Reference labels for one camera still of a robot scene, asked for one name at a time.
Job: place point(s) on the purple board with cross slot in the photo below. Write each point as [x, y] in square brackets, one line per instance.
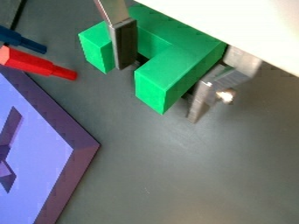
[46, 151]

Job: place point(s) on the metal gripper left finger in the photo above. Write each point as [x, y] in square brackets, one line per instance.
[122, 30]

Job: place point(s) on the red hex peg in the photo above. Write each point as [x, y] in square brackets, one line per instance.
[23, 61]

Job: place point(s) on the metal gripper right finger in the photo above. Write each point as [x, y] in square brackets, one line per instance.
[215, 87]

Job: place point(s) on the green U-shaped block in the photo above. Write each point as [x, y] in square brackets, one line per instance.
[180, 53]

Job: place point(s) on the blue hex peg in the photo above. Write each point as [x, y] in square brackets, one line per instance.
[15, 39]

